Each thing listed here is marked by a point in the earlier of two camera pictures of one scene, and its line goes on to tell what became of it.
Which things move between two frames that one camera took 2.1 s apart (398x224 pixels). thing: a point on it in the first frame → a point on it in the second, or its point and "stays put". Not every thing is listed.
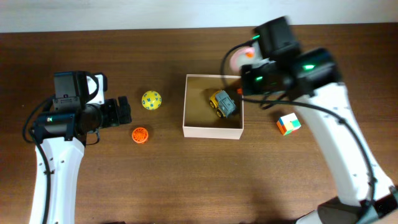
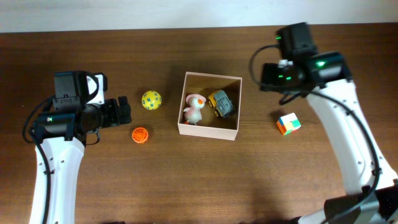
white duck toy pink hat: x=247 y=55 → x=193 y=114
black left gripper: x=117 y=119 stays put
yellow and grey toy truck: x=220 y=100 stays put
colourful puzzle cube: x=288 y=123 stays put
